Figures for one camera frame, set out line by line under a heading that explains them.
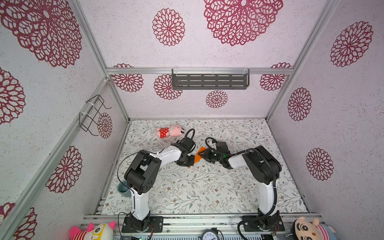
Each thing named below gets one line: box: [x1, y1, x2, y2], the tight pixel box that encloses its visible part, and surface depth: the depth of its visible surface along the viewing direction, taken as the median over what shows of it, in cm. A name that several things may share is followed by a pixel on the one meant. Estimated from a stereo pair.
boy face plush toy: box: [292, 217, 337, 240], surface depth 67 cm
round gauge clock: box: [198, 227, 220, 240], surface depth 70 cm
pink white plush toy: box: [69, 221, 116, 240], surface depth 67 cm
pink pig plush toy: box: [156, 125, 185, 139], surface depth 106 cm
